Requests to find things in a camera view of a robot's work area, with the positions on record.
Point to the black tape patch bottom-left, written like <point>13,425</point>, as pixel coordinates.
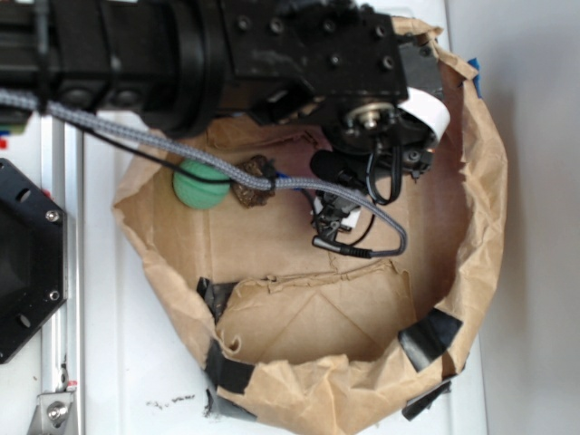
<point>228,374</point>

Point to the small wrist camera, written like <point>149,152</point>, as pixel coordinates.
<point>334,214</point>

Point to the metal corner bracket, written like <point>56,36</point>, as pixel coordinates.
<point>54,414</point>

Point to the aluminium extrusion rail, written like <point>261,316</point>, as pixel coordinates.
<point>62,174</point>

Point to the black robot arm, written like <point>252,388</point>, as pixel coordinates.
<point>181,64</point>

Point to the blue tape piece right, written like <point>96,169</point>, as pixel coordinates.
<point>476,80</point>

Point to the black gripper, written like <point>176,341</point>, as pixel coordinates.
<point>334,64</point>

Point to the green rubber ball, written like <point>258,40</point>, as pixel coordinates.
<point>200,186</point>

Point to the black tape patch right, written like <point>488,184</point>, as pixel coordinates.
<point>429,338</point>

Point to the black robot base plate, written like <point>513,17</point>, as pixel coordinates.
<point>32,259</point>

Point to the brown paper bag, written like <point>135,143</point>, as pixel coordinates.
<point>322,329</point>

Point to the brown rock chunk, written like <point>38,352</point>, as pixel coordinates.
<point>258,166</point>

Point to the white plastic tray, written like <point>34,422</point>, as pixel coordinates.
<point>139,378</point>

